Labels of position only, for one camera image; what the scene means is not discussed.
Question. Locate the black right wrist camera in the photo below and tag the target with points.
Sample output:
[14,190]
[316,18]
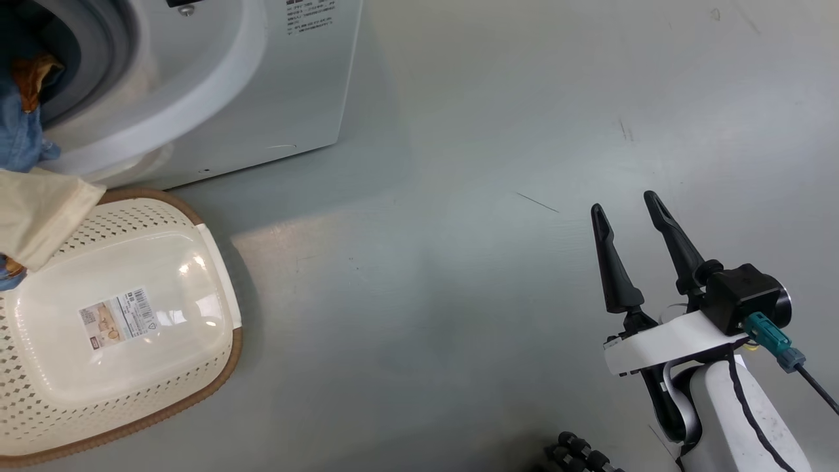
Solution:
[741,295]

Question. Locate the white front-load washing machine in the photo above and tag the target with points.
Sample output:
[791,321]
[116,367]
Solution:
[275,98]

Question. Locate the cream cloth garment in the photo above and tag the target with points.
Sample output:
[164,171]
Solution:
[46,210]

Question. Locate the blue cartoon print garment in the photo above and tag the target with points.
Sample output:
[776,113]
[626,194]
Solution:
[19,131]

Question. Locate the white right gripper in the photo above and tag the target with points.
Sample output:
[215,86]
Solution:
[668,341]

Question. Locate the black square door latch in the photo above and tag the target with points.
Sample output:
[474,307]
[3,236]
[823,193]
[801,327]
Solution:
[187,3]

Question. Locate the paper basket label sticker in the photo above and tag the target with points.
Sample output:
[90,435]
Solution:
[118,318]

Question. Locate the black roller base wheel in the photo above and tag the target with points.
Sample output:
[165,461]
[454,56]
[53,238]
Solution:
[577,452]

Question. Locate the grey rubber door gasket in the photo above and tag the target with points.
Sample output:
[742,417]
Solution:
[98,52]

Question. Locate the small black text label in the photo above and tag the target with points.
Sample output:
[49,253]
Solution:
[308,16]

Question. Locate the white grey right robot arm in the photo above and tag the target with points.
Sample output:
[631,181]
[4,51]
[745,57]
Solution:
[721,419]

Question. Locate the cream perforated basket brown rim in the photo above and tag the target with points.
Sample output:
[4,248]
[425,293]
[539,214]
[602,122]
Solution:
[164,262]

